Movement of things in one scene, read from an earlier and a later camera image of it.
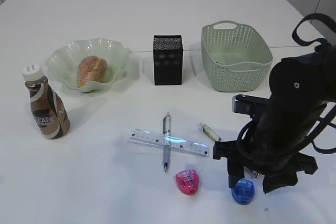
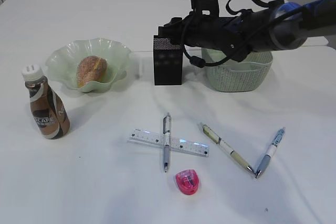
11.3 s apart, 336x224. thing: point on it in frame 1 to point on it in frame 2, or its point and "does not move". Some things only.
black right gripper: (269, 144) to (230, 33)
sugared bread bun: (91, 68) does not move
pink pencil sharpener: (188, 181) does not move
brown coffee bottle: (49, 109) does not move
